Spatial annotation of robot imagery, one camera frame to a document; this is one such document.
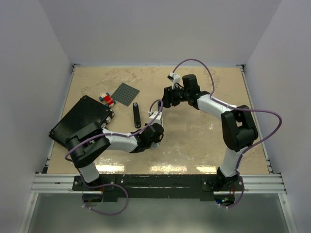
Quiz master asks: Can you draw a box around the black flat case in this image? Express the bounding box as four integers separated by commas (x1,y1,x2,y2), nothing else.
49,95,115,147

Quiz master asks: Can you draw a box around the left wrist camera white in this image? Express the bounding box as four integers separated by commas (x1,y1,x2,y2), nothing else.
148,111,163,126

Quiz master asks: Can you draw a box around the red blue lego car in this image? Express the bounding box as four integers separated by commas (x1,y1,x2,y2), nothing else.
99,92,116,107

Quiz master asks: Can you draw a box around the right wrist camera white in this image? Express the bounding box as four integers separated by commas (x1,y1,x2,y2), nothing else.
167,72,181,89

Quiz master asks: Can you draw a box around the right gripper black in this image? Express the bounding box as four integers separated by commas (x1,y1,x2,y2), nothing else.
159,84,190,108

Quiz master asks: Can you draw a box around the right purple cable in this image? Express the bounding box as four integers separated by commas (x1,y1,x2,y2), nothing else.
173,58,283,209

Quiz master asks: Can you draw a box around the light blue stapler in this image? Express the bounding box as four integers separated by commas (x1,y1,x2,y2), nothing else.
156,100,163,121

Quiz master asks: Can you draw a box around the grey lego baseplate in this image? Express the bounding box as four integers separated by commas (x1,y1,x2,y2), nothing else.
112,83,140,106

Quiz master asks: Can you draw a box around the staple box tray with staples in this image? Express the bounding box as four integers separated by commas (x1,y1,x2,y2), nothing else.
150,143,160,150

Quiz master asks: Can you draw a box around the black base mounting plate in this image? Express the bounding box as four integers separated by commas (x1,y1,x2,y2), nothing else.
72,174,244,202

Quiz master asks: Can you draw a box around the black stapler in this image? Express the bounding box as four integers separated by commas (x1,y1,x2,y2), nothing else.
133,102,141,129

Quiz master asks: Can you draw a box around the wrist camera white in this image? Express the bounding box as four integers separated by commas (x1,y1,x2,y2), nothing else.
167,72,181,89
148,111,163,126

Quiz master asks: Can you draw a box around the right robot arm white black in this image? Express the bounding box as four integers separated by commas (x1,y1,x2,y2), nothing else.
162,72,258,191

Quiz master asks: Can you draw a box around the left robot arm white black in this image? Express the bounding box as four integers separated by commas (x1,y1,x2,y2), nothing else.
65,122,164,190

